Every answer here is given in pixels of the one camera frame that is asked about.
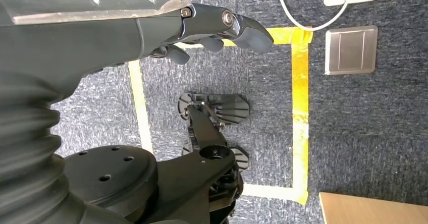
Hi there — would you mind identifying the white charger cable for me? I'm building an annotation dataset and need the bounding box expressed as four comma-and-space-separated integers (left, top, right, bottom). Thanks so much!
274, 0, 352, 32

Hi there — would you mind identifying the black robot leg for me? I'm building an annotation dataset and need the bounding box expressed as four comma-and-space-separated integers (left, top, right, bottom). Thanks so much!
142, 103, 245, 224

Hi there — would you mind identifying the pale floor tape line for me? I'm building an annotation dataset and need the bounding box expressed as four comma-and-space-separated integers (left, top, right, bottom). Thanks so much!
128, 60, 155, 155
242, 183, 298, 200

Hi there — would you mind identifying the yellow floor tape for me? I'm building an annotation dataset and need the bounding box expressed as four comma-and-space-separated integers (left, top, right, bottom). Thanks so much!
174, 26, 314, 206

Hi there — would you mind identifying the closed steel floor socket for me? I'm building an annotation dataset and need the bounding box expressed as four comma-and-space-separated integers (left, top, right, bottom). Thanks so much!
325, 25, 379, 76

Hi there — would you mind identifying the black robot waist disc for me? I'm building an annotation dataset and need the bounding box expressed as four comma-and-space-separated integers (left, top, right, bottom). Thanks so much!
63, 145, 158, 217

